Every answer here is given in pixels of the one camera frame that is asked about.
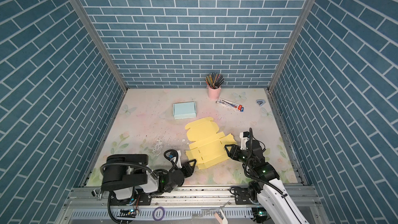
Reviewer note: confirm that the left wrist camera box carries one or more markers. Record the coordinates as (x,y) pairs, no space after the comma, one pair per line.
(177,159)

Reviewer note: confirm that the white blue pencil box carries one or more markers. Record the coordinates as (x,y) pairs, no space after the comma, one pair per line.
(231,105)

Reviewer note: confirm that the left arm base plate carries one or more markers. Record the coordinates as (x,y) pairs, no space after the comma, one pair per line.
(129,197)

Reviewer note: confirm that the green circuit board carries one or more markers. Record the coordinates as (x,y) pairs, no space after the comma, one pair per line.
(128,213)
(260,215)

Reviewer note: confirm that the white pink clip tool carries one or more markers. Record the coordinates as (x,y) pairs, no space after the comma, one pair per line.
(218,213)

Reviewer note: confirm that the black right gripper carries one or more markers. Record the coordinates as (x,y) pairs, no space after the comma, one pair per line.
(235,149)

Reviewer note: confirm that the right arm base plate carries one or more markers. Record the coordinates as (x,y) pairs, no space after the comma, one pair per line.
(243,196)

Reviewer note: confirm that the pink metal pencil bucket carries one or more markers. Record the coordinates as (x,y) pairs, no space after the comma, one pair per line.
(213,94)

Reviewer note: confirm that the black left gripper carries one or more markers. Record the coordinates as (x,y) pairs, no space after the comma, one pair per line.
(187,168)

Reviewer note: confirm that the right green circuit board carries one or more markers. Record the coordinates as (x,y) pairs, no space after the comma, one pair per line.
(260,215)

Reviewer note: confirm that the aluminium front rail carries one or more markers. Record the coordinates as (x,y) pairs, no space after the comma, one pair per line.
(182,206)

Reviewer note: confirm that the light blue paper box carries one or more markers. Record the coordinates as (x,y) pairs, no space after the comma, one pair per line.
(184,110)

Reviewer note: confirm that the yellow paper box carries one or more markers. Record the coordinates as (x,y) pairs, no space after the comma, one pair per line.
(207,143)

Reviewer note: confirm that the left green circuit board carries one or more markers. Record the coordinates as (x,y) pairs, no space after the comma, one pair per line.
(128,213)

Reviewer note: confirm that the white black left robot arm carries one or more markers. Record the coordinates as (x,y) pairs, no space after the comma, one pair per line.
(123,173)

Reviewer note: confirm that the bundle of coloured pencils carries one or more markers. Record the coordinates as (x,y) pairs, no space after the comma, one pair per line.
(214,80)

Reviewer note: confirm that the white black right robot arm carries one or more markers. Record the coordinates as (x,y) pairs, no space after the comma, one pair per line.
(265,187)

